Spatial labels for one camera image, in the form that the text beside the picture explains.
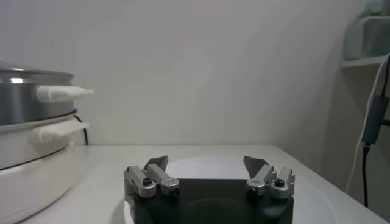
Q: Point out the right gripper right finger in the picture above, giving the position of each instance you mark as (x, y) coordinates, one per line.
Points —
(263, 176)

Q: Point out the white electric cooker base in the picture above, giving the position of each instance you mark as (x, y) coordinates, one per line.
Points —
(30, 182)

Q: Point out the stainless steel steamer basket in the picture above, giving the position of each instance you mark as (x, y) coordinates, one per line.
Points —
(24, 100)

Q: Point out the white round plate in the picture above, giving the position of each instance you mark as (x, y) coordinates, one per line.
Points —
(207, 167)

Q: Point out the pale green appliance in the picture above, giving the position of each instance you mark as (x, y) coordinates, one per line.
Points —
(368, 36)

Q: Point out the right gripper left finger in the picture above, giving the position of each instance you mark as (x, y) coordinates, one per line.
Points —
(158, 176)

